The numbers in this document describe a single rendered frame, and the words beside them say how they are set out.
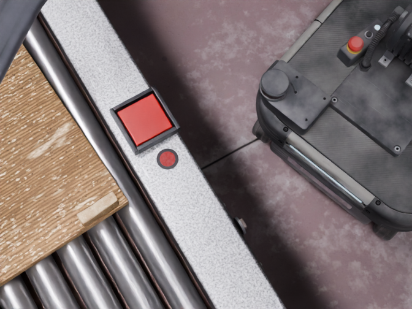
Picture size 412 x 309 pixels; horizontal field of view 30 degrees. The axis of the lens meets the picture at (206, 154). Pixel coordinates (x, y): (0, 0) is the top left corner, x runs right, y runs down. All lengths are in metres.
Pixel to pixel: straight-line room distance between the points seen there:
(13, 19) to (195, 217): 0.55
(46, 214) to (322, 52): 1.04
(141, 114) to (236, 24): 1.13
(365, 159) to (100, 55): 0.88
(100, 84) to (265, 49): 1.10
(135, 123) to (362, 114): 0.87
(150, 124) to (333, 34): 0.94
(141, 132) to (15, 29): 0.53
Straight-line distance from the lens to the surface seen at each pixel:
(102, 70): 1.16
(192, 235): 1.08
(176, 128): 1.11
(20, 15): 0.61
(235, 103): 2.12
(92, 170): 1.09
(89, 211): 1.05
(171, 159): 1.11
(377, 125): 1.88
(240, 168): 2.06
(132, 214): 1.09
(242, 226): 1.17
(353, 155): 1.86
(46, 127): 1.12
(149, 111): 1.12
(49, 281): 1.08
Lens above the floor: 1.98
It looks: 73 degrees down
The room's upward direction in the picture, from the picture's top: 6 degrees clockwise
